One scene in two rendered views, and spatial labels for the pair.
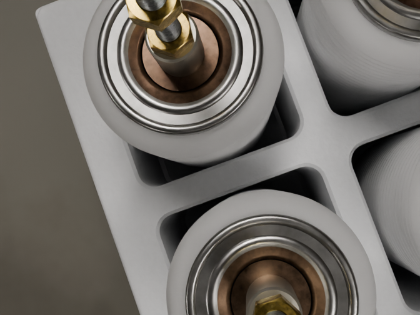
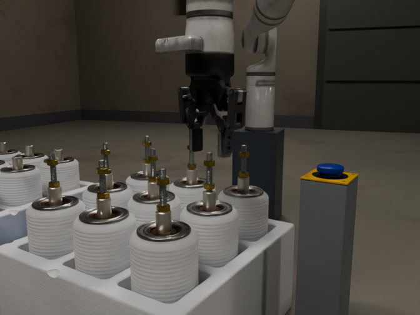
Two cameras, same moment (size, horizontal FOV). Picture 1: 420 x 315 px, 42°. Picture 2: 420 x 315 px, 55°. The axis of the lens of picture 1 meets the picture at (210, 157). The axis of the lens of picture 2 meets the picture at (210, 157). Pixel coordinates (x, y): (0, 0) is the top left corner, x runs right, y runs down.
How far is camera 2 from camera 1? 0.59 m
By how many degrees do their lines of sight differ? 84
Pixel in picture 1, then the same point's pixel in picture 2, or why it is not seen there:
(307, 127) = not seen: hidden behind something
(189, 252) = (213, 218)
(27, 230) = not seen: outside the picture
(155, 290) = (239, 260)
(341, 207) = not seen: hidden behind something
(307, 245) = (191, 207)
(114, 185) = (218, 278)
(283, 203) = (185, 214)
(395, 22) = (125, 213)
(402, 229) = (173, 216)
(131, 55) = (173, 234)
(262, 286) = (205, 196)
